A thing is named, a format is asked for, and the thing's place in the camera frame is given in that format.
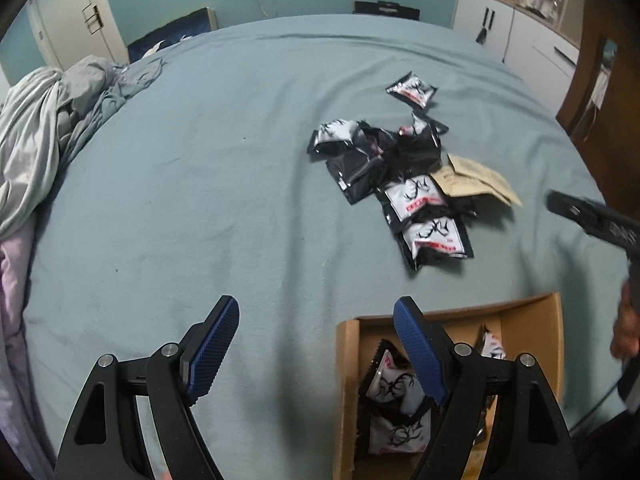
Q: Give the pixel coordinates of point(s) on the brown cardboard box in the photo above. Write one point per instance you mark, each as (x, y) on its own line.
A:
(530, 330)

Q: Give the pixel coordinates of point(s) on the pile of black white packets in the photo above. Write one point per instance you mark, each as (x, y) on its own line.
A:
(365, 160)

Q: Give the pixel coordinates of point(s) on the antler print snack packet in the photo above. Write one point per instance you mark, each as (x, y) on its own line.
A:
(411, 89)
(492, 347)
(395, 435)
(392, 385)

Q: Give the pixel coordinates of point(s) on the black hanging tool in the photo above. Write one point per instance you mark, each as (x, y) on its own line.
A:
(483, 32)

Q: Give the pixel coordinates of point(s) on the dark blue framed painting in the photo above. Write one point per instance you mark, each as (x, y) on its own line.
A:
(170, 35)

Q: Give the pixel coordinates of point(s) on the grey crumpled duvet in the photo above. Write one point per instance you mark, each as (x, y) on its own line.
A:
(35, 135)

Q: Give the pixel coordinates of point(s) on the black bag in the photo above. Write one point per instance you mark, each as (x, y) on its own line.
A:
(386, 10)

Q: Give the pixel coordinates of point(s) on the teal crumpled blanket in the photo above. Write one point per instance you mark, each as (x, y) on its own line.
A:
(125, 85)

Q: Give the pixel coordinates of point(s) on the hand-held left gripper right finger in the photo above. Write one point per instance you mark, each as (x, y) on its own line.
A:
(417, 350)

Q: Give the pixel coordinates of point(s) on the person's right hand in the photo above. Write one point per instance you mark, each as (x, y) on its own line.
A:
(627, 325)

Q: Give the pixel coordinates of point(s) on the white cabinet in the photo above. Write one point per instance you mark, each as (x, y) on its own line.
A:
(525, 45)

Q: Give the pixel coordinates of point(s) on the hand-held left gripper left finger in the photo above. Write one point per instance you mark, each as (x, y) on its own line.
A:
(212, 350)

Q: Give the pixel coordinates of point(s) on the brown wooden chair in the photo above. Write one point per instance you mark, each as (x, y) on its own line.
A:
(585, 85)

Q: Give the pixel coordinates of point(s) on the pink quilt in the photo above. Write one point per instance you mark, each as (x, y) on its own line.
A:
(15, 310)

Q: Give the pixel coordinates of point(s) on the beige paper sachet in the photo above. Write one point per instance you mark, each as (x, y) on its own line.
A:
(452, 185)
(482, 170)

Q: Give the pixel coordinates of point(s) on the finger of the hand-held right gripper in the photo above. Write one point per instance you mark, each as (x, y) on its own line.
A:
(575, 208)

